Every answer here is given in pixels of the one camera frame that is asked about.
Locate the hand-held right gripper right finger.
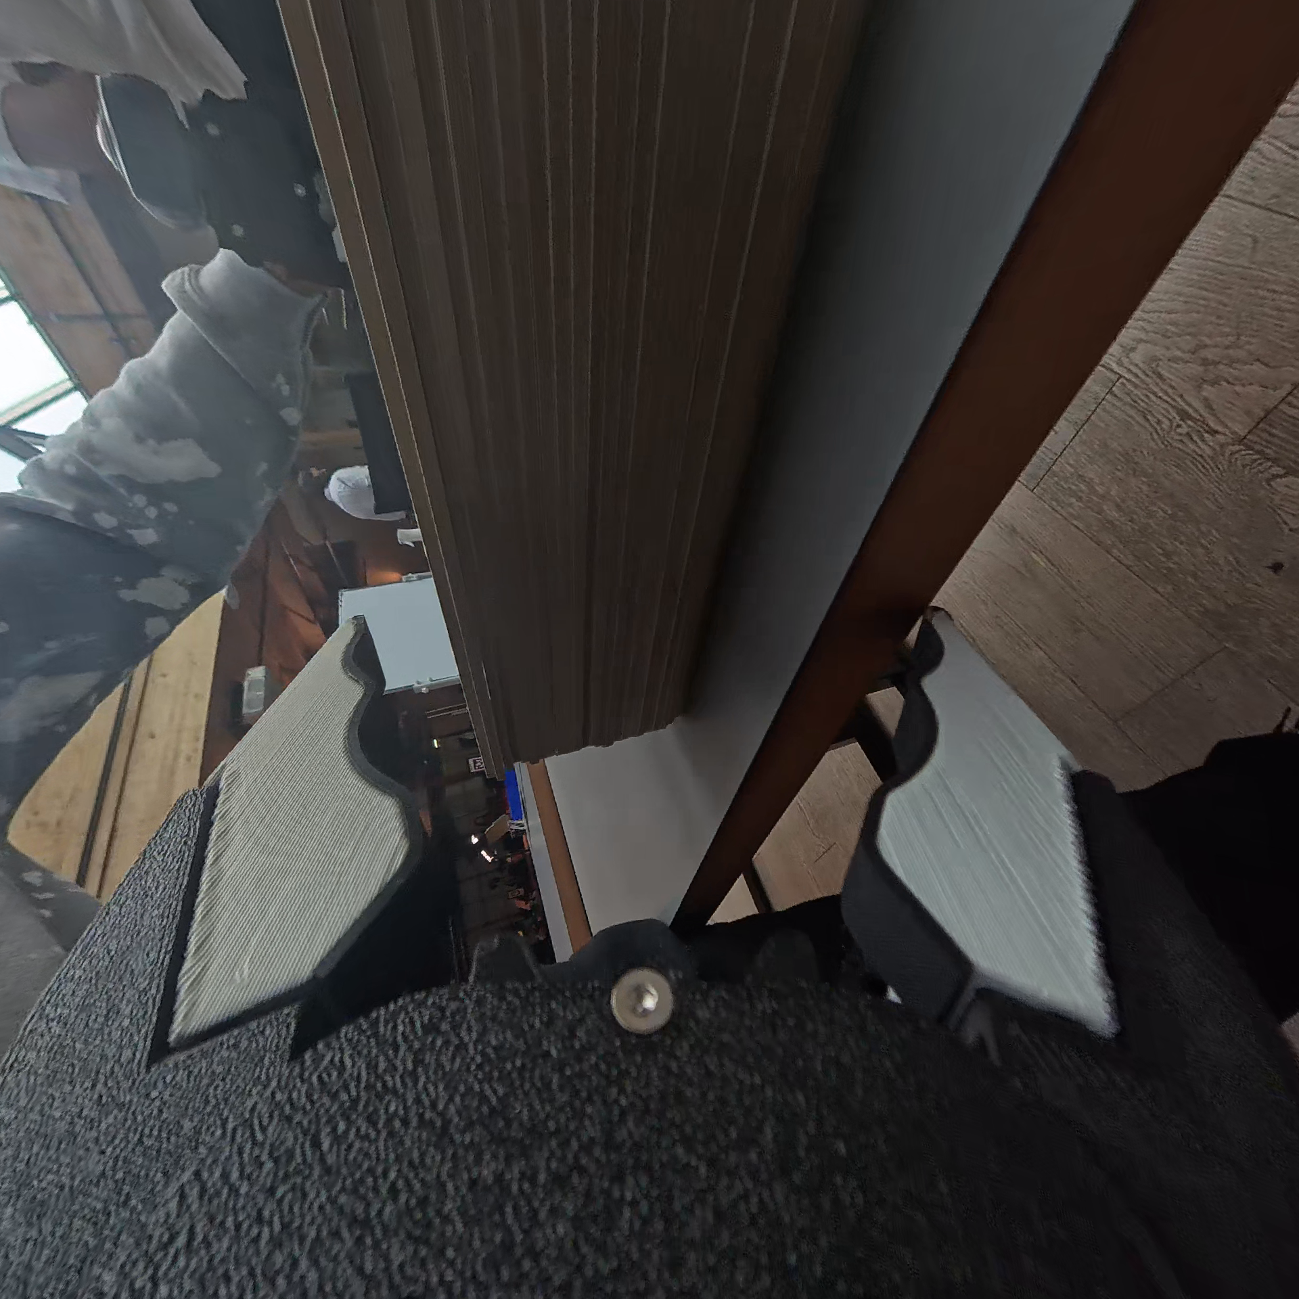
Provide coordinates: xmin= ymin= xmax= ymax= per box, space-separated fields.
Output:
xmin=840 ymin=605 xmax=1124 ymax=1038

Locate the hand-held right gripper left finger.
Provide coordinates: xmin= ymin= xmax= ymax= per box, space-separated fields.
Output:
xmin=167 ymin=613 xmax=433 ymax=1048

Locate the stack of white panels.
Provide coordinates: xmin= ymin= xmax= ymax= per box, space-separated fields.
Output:
xmin=278 ymin=0 xmax=874 ymax=777

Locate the person's left forearm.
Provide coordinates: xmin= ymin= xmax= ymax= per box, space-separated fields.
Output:
xmin=15 ymin=248 xmax=331 ymax=610

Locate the grey desk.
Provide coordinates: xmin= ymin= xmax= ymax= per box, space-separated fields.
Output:
xmin=523 ymin=0 xmax=1299 ymax=960

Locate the grey panel with dark rim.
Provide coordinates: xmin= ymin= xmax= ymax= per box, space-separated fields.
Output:
xmin=337 ymin=576 xmax=465 ymax=698

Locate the dark flat screen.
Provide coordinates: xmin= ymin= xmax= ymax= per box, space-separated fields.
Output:
xmin=345 ymin=372 xmax=414 ymax=516

